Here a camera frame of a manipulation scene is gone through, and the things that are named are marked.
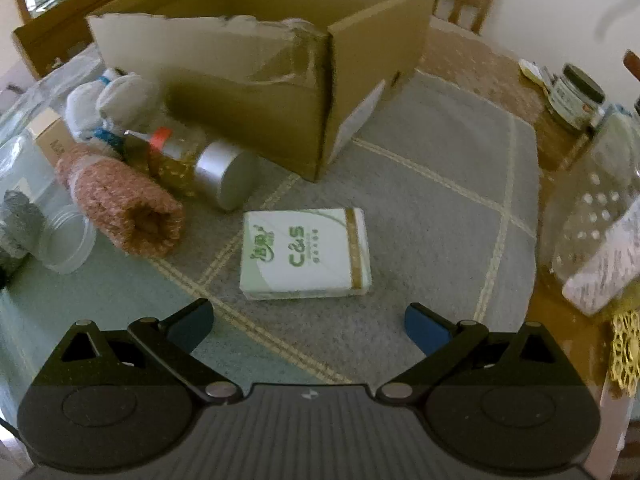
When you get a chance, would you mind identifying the white sock blue stripe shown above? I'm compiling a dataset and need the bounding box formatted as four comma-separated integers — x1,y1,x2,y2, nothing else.
95,72,162,131

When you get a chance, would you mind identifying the glass jar black lid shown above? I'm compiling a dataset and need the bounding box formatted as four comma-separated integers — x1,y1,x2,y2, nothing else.
547,63,606,133

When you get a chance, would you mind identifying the gold doily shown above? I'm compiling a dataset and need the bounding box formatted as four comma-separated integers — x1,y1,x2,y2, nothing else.
607,310,640,403

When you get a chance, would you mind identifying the green white tissue pack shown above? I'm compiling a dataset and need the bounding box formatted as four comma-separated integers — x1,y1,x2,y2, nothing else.
239,207,373,301

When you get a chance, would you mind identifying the checked tablecloth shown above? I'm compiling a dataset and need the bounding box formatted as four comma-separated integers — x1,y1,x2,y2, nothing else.
0,50,543,391

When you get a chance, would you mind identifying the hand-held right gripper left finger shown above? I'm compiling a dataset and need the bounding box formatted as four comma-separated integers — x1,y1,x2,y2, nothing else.
50,299,237,405

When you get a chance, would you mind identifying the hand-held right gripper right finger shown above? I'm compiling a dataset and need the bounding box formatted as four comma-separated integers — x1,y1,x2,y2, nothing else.
375,302,581,403

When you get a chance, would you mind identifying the pink knitted sleeve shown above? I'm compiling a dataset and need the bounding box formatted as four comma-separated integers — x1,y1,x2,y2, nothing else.
54,144,187,261

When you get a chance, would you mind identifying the yellow liquid bottle silver cap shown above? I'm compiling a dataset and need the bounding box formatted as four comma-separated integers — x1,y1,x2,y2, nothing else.
124,127,259,211

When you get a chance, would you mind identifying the beige carton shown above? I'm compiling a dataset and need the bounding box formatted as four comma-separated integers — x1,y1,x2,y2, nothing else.
27,107,76,171

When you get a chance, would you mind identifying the clear plastic bag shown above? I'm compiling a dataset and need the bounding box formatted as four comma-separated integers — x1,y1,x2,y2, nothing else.
537,110,640,286

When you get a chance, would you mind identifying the clear jar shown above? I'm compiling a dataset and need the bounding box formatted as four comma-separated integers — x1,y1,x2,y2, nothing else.
0,135,97,275

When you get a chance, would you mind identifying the small white packet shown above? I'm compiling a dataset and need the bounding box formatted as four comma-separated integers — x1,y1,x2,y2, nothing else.
519,58,556,96

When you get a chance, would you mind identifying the cardboard box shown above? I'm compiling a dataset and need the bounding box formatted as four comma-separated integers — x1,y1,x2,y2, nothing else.
87,0,435,183

